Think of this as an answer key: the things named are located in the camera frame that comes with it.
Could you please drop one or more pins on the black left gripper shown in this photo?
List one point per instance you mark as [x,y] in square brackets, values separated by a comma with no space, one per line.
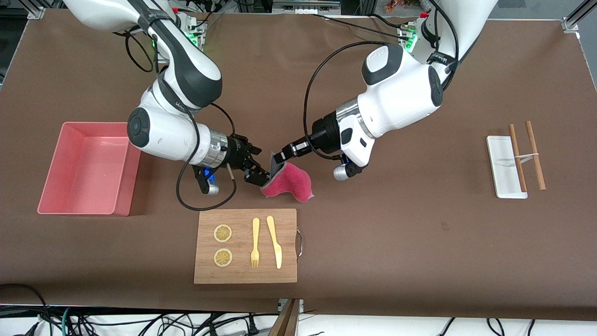
[322,132]

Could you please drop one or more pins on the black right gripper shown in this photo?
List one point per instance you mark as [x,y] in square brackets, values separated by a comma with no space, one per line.
[237,153]

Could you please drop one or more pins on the red cloth with grey back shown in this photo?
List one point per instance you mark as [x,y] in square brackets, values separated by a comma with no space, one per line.
[291,184]

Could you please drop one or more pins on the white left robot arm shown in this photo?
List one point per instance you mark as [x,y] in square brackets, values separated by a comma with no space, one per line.
[401,93]

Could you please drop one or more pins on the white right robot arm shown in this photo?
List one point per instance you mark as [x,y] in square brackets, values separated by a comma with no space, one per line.
[163,135]

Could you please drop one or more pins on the yellow plastic fork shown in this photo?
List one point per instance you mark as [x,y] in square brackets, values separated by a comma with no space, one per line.
[255,233]

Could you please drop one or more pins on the lemon slice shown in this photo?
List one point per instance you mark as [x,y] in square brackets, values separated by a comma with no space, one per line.
[223,233]
[223,258]

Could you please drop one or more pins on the yellow plastic knife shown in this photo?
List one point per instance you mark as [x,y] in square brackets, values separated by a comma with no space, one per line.
[276,247]

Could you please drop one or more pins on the wooden cutting board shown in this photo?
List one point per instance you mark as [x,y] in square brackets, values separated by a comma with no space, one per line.
[242,275]

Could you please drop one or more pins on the grey power strip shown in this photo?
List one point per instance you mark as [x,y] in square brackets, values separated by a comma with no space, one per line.
[305,7]

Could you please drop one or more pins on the pink plastic bin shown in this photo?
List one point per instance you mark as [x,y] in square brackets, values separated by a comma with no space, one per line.
[84,168]

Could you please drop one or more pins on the white rectangular tray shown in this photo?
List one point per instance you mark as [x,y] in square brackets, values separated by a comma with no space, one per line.
[503,168]

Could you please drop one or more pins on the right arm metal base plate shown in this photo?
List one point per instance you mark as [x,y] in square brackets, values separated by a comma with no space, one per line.
[198,39]

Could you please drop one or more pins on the small metal bracket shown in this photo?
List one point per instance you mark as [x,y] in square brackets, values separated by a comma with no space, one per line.
[281,305]

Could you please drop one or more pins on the aluminium frame corner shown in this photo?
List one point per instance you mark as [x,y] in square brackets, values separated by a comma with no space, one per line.
[576,18]
[36,13]

